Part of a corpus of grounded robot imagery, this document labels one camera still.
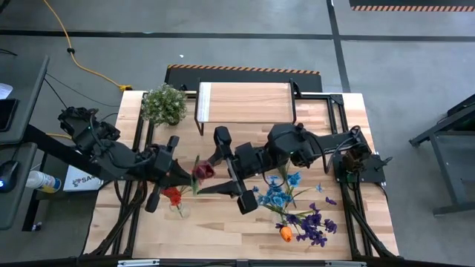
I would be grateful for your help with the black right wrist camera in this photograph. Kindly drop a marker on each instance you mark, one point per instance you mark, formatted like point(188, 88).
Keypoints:
point(245, 154)

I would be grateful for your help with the black tablet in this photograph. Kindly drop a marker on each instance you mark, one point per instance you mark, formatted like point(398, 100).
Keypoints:
point(6, 115)

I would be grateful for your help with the white printed box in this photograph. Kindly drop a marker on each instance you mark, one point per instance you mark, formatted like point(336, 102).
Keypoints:
point(79, 180)

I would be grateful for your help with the dark grey desk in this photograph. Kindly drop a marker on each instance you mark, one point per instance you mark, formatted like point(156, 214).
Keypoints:
point(22, 92)

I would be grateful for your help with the black aluminium rig frame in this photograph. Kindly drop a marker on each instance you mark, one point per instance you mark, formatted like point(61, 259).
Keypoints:
point(337, 99)

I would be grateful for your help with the wooden shelf with black frame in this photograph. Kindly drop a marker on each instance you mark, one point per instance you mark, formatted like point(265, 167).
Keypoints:
point(245, 104)

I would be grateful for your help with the orange artificial tulip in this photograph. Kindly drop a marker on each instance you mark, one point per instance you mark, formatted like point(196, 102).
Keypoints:
point(285, 234)

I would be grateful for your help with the clear glass vase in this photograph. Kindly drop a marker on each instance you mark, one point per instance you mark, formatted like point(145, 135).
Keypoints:
point(279, 219)
point(183, 212)

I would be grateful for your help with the black computer mouse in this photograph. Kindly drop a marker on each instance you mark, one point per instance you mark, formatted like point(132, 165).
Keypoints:
point(7, 174)

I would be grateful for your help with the dark metal cart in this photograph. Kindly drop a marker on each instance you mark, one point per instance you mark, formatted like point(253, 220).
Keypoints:
point(456, 167)

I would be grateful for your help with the silver metal bracket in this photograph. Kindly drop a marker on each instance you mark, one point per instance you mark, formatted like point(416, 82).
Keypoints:
point(343, 264)
point(139, 263)

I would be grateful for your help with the blue artificial flower bunch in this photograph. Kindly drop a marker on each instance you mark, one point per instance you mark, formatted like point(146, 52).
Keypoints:
point(276, 200)

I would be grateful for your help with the black mat with hazard stripes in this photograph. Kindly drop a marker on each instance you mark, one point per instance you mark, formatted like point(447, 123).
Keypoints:
point(241, 78)
point(408, 3)

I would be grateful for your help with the purple artificial flower bunch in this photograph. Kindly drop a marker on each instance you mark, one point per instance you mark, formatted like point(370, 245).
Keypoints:
point(313, 222)

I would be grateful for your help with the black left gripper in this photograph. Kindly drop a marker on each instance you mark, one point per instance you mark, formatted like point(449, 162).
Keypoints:
point(163, 174)

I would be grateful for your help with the white bottle with yellow label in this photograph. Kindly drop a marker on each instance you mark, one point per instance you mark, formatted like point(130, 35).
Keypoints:
point(41, 180)

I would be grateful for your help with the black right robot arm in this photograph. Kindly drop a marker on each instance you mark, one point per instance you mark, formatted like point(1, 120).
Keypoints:
point(289, 142)

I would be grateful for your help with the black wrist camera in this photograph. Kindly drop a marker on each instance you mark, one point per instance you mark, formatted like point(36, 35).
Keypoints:
point(245, 154)
point(159, 159)

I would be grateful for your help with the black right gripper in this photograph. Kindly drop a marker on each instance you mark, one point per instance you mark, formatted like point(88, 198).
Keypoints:
point(256, 165)

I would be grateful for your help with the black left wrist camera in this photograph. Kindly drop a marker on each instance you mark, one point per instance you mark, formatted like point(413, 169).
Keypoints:
point(159, 159)

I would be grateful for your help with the potted green plant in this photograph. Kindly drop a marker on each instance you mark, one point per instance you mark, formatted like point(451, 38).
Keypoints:
point(163, 105)

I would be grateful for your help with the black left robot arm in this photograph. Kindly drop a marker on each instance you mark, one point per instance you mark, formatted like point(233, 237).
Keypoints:
point(111, 155)

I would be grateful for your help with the dark red artificial tulip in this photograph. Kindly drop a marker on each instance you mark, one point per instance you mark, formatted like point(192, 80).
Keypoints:
point(203, 171)

